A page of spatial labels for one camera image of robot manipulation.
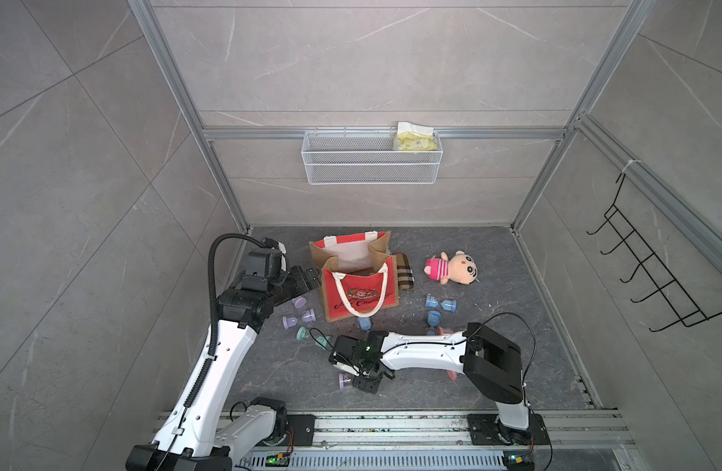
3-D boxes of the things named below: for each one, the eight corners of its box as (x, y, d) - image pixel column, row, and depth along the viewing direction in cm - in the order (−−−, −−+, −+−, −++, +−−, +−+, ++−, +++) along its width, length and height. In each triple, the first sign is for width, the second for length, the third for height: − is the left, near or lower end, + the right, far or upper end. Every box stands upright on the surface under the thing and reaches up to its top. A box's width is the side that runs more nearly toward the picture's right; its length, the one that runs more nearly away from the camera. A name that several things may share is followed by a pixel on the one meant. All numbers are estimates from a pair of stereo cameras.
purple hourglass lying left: (284, 329, 93) (282, 325, 90) (283, 321, 94) (281, 316, 92) (316, 320, 95) (315, 316, 92) (314, 312, 97) (313, 308, 94)
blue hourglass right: (424, 306, 98) (425, 302, 96) (425, 298, 100) (426, 294, 98) (455, 312, 97) (457, 308, 95) (455, 304, 99) (457, 300, 97)
